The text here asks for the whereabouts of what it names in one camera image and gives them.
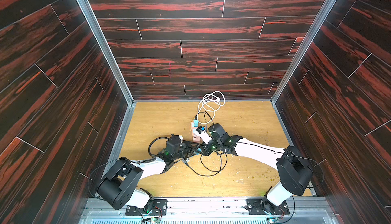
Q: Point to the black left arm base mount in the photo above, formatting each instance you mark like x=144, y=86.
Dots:
x=148, y=207

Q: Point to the aluminium right corner post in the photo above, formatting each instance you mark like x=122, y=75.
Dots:
x=311, y=34

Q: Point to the aluminium floor rail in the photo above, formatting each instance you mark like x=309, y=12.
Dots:
x=295, y=170
x=111, y=139

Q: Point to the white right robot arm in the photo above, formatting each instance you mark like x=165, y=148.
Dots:
x=266, y=155

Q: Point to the teal charger with cable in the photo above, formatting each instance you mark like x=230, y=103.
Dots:
x=195, y=122

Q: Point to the aluminium left floor rail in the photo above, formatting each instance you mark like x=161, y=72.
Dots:
x=111, y=139

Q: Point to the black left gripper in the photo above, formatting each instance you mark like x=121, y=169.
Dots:
x=189, y=149

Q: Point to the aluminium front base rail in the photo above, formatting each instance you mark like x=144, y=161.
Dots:
x=212, y=210

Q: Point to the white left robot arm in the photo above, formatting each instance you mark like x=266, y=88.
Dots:
x=118, y=186

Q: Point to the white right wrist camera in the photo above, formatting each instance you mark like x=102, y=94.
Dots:
x=202, y=133

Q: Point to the aluminium right floor rail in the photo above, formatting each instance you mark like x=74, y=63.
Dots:
x=295, y=170

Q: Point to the white power strip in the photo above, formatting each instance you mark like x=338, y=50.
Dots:
x=195, y=135

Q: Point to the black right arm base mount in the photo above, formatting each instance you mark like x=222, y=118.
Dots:
x=262, y=206

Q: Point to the aluminium corner post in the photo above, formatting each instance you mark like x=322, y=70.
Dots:
x=104, y=46
x=311, y=34

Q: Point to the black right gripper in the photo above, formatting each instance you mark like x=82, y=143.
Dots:
x=209, y=146

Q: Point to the aluminium left corner post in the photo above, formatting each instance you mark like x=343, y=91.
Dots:
x=104, y=46

